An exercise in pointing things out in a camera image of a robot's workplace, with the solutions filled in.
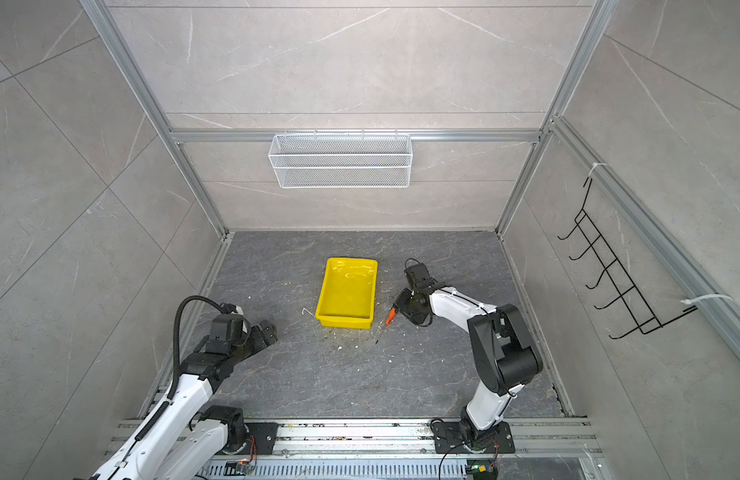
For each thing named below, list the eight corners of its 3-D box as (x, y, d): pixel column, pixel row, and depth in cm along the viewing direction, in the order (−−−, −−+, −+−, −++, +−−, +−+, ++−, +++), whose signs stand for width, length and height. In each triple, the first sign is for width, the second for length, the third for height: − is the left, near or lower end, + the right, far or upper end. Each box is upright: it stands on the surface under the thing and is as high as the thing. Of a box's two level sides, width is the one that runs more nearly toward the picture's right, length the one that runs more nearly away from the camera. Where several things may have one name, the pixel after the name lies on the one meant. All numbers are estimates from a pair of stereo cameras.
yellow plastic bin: (318, 329, 95) (315, 319, 89) (327, 269, 110) (324, 257, 105) (377, 329, 95) (377, 319, 89) (377, 269, 110) (377, 257, 105)
